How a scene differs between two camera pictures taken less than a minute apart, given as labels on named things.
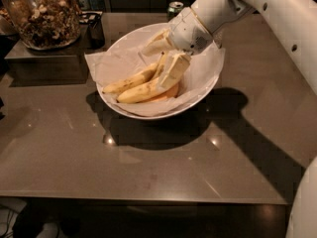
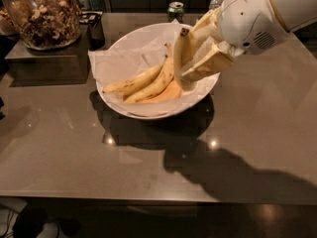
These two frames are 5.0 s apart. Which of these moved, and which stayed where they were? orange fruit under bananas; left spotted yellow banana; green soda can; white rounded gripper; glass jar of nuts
Moved: white rounded gripper
Stayed: glass jar of nuts; orange fruit under bananas; left spotted yellow banana; green soda can
